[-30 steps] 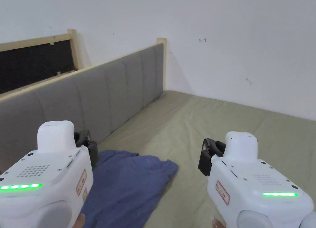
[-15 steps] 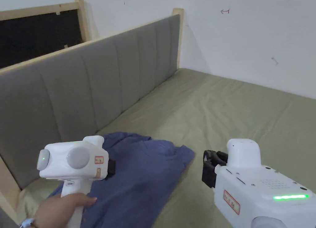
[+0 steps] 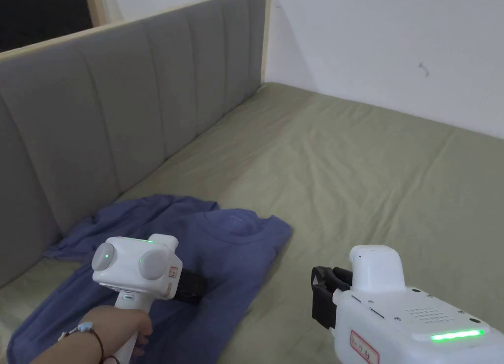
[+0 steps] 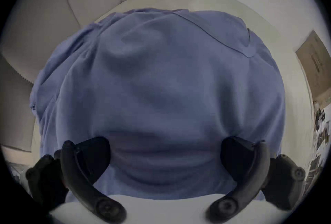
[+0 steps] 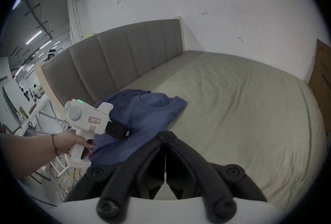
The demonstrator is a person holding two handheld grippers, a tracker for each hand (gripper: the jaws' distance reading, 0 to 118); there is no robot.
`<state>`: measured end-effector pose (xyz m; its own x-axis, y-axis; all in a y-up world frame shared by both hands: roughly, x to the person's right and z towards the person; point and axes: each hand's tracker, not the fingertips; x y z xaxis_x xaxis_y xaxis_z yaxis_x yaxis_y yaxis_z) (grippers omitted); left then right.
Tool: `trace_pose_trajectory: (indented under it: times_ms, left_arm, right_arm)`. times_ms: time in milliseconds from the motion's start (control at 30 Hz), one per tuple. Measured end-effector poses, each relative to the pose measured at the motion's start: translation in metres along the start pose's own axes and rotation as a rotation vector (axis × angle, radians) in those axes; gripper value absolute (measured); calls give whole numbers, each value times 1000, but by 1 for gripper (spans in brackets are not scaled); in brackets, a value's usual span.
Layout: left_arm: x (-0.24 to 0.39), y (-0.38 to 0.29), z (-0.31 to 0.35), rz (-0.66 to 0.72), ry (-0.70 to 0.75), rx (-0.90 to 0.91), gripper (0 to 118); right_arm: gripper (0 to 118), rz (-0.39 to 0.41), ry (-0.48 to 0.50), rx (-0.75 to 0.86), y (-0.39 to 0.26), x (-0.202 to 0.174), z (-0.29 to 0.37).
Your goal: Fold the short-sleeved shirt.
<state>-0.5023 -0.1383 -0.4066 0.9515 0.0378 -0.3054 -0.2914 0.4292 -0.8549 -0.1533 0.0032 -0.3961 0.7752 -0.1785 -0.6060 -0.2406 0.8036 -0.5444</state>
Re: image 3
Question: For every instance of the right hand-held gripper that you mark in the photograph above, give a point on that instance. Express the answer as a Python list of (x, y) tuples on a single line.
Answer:
[(397, 320)]

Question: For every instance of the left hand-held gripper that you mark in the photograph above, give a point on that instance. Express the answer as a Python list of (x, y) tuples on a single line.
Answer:
[(126, 269)]

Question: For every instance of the person's left hand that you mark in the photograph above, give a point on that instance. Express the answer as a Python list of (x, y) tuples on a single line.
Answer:
[(114, 320)]

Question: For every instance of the bed with pale green sheet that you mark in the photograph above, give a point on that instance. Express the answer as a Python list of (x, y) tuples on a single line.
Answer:
[(354, 175)]

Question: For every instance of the person's left forearm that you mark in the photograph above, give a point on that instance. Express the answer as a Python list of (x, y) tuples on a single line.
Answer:
[(75, 346)]

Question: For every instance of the grey padded headboard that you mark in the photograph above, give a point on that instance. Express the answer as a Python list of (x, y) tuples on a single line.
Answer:
[(98, 123)]

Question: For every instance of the blue shirt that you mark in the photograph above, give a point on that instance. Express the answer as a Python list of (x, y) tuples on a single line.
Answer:
[(232, 253)]

